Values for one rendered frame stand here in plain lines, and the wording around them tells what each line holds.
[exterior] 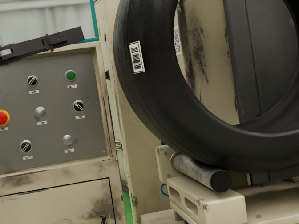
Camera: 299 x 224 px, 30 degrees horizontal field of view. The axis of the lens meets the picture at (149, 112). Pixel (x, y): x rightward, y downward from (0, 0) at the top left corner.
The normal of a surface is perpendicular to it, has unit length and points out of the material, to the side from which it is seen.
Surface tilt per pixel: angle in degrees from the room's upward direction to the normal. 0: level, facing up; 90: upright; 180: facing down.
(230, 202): 90
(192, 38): 90
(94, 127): 90
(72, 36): 91
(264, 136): 100
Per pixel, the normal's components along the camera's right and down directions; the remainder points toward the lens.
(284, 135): 0.20, 0.21
